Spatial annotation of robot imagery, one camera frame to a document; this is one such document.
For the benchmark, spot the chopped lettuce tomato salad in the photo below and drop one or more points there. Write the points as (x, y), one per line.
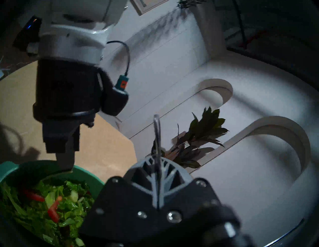
(37, 211)

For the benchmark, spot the green salad bowl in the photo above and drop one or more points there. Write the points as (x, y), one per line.
(92, 181)

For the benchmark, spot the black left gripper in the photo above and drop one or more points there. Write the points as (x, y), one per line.
(64, 89)

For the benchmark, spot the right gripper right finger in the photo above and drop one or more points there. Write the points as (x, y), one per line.
(192, 211)

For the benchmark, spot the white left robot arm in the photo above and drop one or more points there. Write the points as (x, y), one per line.
(74, 44)

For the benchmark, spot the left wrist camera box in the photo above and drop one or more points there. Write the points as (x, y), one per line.
(114, 99)

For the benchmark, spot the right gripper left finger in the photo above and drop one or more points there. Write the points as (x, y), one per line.
(124, 211)

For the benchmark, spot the tall dark potted plant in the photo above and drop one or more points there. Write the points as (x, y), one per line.
(206, 124)

